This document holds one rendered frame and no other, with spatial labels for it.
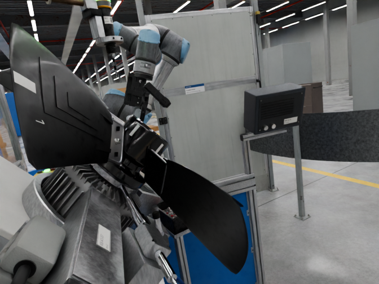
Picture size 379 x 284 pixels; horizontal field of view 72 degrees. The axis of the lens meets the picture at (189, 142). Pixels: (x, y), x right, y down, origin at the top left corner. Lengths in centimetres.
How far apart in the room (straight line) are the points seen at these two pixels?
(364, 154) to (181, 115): 158
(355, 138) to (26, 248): 222
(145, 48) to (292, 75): 986
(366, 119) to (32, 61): 217
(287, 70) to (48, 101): 1020
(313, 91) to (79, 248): 720
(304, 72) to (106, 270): 1095
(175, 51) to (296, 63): 960
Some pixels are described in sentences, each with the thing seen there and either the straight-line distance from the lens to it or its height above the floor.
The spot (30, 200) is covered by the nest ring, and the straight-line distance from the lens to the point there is 63.
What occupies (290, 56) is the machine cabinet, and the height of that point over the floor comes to 181.
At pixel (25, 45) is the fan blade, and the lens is 45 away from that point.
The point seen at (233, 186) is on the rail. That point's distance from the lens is 127.
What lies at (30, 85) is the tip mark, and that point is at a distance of 40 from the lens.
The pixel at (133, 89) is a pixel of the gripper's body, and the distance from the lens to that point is 96.
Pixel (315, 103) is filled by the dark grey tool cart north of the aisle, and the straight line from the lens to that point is 749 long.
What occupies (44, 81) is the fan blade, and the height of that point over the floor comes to 135.
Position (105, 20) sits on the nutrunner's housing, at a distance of 75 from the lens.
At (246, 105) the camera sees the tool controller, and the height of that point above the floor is 119.
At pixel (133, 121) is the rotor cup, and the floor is 125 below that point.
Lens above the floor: 131
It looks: 12 degrees down
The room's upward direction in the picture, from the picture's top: 9 degrees counter-clockwise
